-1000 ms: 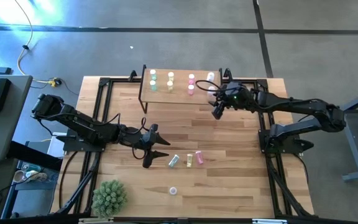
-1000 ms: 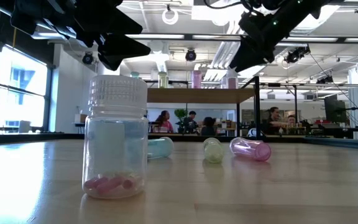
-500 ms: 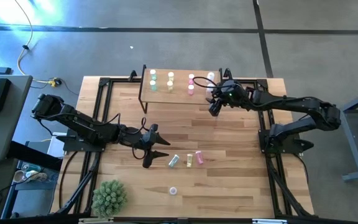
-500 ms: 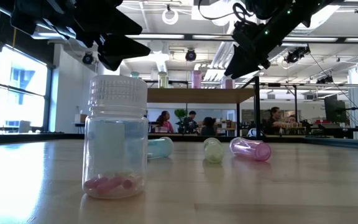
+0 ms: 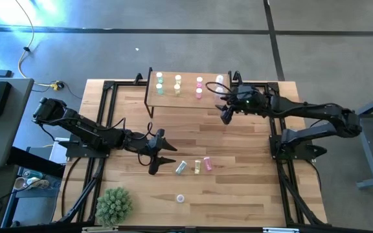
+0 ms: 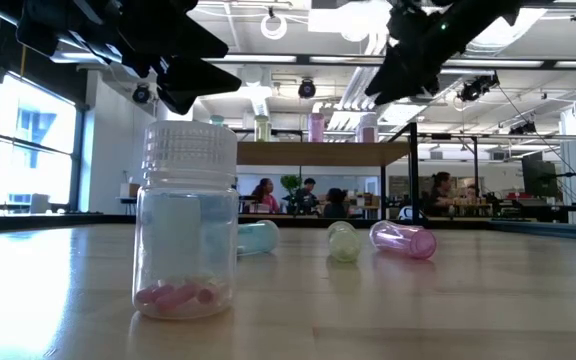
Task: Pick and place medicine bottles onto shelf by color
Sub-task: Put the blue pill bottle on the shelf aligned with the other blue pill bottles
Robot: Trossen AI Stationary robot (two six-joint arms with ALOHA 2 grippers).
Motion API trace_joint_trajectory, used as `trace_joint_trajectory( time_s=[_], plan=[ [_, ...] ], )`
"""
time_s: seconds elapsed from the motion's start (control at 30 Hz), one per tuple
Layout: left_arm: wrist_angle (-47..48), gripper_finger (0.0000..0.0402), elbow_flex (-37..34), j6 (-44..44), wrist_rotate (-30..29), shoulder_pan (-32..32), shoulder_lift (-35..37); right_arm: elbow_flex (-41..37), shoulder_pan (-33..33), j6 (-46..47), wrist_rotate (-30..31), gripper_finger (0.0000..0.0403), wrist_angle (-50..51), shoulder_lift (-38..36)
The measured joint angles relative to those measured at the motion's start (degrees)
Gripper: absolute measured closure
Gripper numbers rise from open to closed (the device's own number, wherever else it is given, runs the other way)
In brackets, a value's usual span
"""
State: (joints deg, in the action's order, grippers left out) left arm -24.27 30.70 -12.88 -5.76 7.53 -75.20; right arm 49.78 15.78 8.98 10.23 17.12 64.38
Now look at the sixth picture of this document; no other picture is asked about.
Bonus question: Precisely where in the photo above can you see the wooden shelf black metal legs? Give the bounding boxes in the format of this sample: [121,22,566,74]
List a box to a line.
[236,121,422,237]

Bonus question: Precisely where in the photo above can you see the white ceiling duct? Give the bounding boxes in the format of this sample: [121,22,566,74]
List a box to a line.
[340,29,394,112]

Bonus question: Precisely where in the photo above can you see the pink pill bottle white cap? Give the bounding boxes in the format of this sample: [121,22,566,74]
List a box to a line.
[369,219,438,261]
[307,112,326,143]

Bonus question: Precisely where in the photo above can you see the white black round object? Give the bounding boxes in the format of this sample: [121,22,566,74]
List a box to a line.
[397,204,427,221]

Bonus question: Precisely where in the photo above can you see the silver ribbed duct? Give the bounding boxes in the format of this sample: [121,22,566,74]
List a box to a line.
[462,7,549,56]

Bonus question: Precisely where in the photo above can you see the clear jar with pink pills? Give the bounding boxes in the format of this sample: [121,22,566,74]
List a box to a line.
[132,119,240,321]

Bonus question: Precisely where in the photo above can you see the yellow pill bottle white cap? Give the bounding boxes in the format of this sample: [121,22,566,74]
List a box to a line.
[254,114,272,143]
[326,220,363,264]

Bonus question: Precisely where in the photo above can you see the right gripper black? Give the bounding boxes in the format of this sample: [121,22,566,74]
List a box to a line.
[366,0,474,106]

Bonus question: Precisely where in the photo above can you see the black aluminium rig frame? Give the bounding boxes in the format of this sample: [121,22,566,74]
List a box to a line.
[0,212,576,243]

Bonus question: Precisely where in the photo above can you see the large window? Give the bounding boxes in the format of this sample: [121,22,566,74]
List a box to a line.
[0,73,78,211]

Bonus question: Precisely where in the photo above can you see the green potted plant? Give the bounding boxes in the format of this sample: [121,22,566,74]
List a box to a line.
[280,173,303,214]

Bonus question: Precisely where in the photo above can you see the black ceiling spotlight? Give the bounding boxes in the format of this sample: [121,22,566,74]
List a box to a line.
[297,78,318,100]
[131,82,153,105]

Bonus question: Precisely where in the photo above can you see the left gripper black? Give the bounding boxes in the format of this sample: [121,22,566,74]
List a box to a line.
[16,0,243,116]

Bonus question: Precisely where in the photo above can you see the black computer monitor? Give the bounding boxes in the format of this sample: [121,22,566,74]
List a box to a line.
[521,158,559,199]

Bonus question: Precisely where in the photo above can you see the white coiled cable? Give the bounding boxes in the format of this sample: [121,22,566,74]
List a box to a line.
[260,12,289,41]

